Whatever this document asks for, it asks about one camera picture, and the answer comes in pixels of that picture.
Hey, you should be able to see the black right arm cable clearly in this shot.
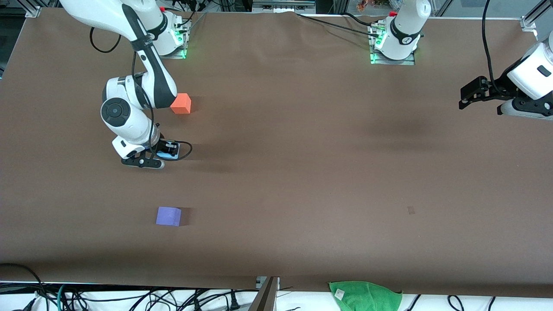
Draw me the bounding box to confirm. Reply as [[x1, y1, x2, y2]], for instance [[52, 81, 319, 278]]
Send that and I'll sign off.
[[89, 26, 193, 162]]

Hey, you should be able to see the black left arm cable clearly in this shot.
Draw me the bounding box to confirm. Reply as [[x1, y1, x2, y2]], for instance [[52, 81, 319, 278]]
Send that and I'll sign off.
[[481, 0, 497, 93]]

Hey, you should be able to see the green cloth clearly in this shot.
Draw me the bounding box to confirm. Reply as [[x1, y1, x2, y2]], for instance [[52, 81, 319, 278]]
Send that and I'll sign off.
[[328, 281, 403, 311]]

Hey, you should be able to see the black plug cable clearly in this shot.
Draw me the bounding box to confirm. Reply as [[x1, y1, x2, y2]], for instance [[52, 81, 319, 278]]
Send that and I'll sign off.
[[218, 290, 242, 311]]

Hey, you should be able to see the colourful toy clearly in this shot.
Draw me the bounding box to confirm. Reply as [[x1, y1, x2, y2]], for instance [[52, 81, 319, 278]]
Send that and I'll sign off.
[[356, 0, 389, 12]]

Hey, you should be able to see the black cable on table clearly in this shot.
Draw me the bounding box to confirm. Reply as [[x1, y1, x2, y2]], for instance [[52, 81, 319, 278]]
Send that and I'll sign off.
[[296, 12, 381, 39]]

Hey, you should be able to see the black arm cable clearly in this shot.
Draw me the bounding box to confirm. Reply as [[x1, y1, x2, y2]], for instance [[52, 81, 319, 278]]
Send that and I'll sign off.
[[89, 26, 193, 162], [481, 0, 497, 93]]

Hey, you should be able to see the orange block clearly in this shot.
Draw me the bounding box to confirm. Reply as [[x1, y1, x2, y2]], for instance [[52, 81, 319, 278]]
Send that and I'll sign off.
[[170, 93, 192, 114]]

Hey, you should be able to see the purple block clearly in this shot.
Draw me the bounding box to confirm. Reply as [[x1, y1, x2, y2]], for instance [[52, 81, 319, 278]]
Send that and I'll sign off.
[[156, 206, 182, 227]]

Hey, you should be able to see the thick black cable loop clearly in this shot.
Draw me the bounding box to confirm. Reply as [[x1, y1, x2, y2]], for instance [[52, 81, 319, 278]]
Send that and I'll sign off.
[[0, 263, 50, 311]]

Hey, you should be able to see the grey box device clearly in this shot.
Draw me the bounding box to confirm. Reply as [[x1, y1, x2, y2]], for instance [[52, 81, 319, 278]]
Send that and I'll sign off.
[[252, 0, 317, 13]]

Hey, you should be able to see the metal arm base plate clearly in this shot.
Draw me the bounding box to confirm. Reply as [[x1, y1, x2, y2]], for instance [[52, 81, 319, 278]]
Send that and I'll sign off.
[[369, 22, 416, 66], [142, 17, 191, 60]]

